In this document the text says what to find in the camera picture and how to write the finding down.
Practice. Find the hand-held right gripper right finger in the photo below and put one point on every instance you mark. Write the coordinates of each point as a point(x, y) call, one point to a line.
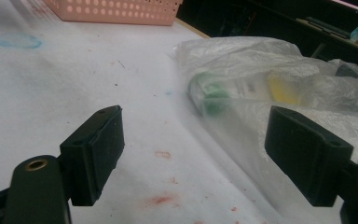
point(307, 152)

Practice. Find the wooden table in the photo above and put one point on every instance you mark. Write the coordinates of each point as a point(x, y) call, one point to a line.
point(192, 28)

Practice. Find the clear plastic smiley bag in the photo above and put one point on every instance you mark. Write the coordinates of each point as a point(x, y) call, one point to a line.
point(245, 56)

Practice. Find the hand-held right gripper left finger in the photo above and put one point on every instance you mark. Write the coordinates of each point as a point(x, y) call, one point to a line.
point(93, 149)

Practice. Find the pink perforated plastic basket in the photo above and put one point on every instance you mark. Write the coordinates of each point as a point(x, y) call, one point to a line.
point(115, 12)

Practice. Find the white table mat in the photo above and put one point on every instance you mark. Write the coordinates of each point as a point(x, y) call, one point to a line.
point(74, 77)

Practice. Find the dark shelf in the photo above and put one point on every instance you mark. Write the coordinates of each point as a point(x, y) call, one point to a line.
point(329, 31)

